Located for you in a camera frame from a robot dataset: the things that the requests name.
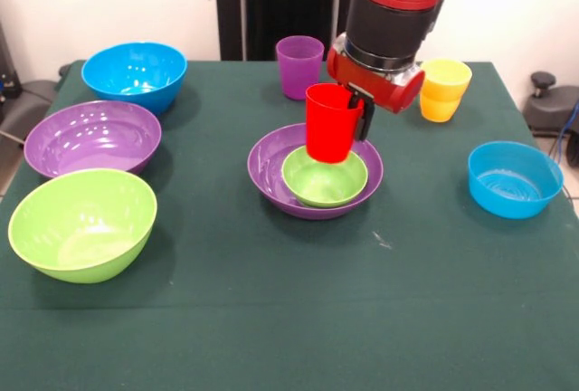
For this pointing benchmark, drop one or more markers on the purple cup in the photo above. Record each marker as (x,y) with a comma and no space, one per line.
(300,69)

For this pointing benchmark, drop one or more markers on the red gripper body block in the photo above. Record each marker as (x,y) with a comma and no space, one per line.
(380,88)

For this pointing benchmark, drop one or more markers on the purple bowl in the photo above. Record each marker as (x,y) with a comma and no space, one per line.
(92,137)
(267,160)

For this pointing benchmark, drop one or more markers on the grey pedestal foot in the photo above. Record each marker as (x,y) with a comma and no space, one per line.
(27,101)
(549,103)

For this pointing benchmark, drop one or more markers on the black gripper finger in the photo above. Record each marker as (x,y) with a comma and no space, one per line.
(364,119)
(355,99)

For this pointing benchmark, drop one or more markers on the yellow cup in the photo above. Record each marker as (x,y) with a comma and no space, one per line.
(445,92)

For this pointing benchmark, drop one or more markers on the large blue bowl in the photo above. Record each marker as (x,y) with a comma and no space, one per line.
(134,79)

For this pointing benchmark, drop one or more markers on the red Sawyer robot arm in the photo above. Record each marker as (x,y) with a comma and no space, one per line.
(393,6)

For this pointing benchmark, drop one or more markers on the small green bowl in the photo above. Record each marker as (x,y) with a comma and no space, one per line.
(325,185)

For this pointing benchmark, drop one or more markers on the black equipment rack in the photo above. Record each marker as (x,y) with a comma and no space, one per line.
(5,69)

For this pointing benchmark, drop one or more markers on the dark green tablecloth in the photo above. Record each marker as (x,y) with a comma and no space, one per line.
(289,296)

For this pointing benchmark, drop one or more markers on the large green bowl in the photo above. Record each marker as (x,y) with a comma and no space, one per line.
(83,228)

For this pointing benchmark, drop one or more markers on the red cup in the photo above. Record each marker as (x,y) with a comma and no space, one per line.
(330,128)

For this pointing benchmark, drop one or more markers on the small blue bowl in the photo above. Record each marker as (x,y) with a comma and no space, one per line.
(515,178)

